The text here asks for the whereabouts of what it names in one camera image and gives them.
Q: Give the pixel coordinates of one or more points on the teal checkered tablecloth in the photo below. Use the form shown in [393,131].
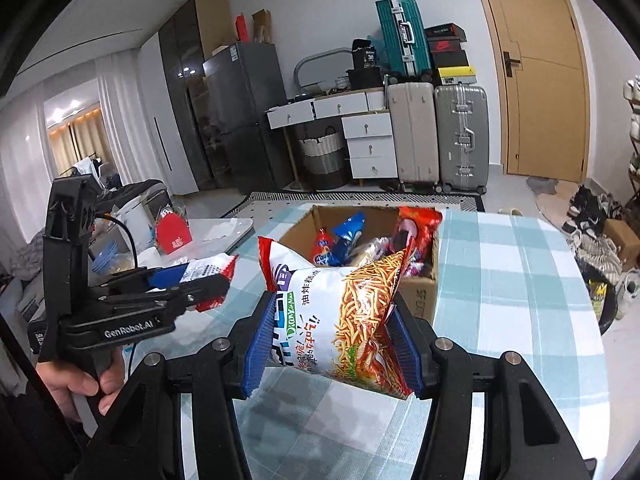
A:
[504,283]

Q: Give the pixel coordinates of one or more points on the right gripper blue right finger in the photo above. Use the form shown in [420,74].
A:
[410,348]

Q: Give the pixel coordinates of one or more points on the dark glass cabinet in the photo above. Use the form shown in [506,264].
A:
[188,39]

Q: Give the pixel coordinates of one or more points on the noodle snack bag front side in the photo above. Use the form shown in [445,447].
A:
[330,320]

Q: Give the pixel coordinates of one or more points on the beige slipper far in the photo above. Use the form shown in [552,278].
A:
[515,212]

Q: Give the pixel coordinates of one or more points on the shoe rack with shoes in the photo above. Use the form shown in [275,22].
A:
[631,94]

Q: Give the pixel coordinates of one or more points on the teal suitcase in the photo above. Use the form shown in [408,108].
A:
[404,38]

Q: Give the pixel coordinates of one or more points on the red cone chips bag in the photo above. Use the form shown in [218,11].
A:
[322,249]

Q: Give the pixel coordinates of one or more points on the purple grape candy bag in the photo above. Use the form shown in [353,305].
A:
[418,264]

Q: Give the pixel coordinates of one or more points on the white side table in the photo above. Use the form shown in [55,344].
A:
[109,252]

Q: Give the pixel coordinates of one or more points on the blue Oreo pack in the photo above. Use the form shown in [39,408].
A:
[347,235]

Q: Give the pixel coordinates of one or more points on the person's left hand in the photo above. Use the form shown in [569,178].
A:
[63,379]

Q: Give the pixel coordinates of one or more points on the stacked shoe boxes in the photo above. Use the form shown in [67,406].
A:
[449,59]

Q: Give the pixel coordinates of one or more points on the oval mirror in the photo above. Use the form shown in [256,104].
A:
[323,73]

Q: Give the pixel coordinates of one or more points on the red Oreo pack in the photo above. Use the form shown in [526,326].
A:
[416,228]

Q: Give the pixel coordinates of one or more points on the white red snack pack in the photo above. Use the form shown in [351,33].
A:
[222,267]

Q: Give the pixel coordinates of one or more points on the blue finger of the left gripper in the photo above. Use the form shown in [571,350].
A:
[199,295]
[162,278]

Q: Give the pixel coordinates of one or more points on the wooden door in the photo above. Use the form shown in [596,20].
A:
[543,88]

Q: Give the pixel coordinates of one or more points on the beige suitcase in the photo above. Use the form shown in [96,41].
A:
[412,111]

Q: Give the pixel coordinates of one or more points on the patterned floor rug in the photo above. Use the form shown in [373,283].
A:
[465,202]

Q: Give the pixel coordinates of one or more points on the woven laundry basket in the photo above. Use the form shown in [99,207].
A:
[325,159]

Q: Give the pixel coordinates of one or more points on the red pouch on side table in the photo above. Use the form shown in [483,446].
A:
[172,232]

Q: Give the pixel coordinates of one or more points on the white drawer desk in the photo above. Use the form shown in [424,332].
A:
[366,125]

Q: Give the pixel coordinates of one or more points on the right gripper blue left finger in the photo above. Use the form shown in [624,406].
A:
[257,342]

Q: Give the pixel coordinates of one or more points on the brown SF cardboard box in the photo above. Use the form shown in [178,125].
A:
[420,294]

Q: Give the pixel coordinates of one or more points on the silver suitcase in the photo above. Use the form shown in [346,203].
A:
[463,137]

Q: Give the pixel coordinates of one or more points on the black refrigerator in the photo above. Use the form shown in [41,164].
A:
[244,81]

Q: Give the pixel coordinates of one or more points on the door mat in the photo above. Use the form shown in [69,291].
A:
[552,198]

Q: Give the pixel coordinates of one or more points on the small cardboard box on floor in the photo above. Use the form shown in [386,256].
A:
[626,241]

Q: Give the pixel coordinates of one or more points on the clear-wrapped biscuit sandwich pack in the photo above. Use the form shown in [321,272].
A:
[372,251]

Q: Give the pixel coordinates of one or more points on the black trash bin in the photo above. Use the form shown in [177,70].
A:
[601,293]

